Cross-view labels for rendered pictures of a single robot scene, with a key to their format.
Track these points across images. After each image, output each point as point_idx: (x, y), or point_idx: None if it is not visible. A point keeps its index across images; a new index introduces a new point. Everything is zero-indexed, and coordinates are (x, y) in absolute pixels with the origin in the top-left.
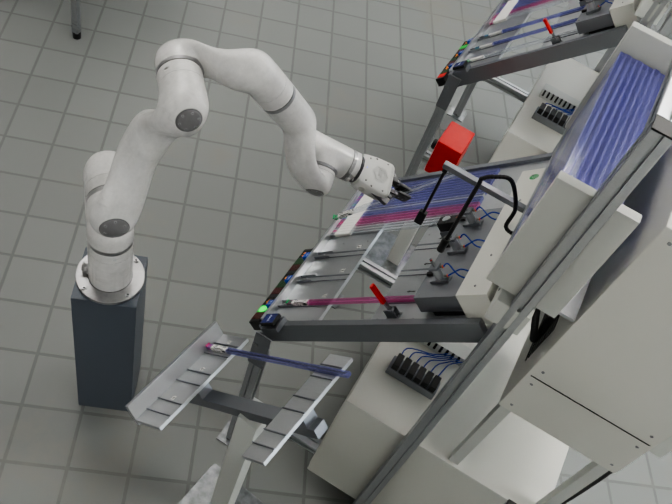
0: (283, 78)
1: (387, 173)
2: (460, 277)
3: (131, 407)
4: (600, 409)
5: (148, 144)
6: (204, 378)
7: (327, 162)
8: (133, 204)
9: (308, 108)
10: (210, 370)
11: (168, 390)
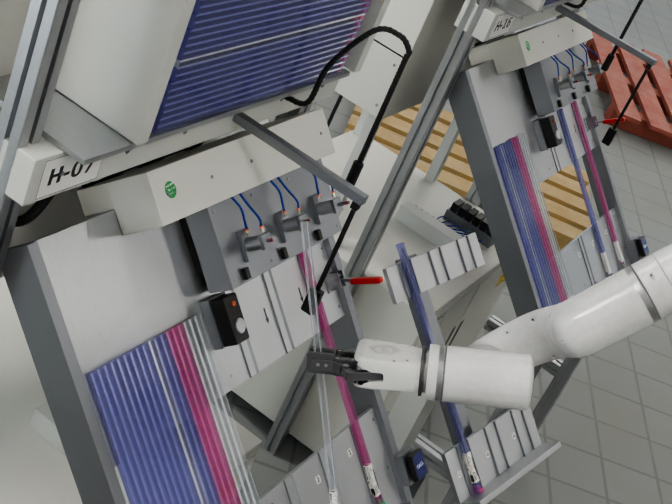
0: (661, 251)
1: (370, 350)
2: (306, 182)
3: (554, 442)
4: None
5: None
6: (488, 431)
7: (489, 347)
8: None
9: (585, 293)
10: (482, 439)
11: (515, 457)
